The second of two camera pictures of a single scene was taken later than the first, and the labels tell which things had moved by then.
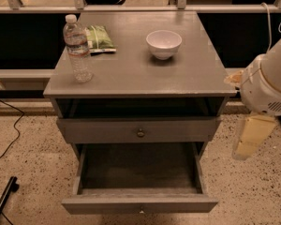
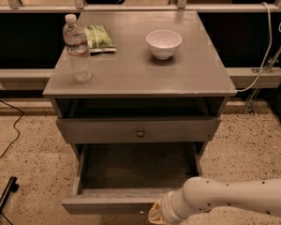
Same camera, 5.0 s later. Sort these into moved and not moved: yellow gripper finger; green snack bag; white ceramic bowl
Moved: yellow gripper finger
Not moved: white ceramic bowl; green snack bag
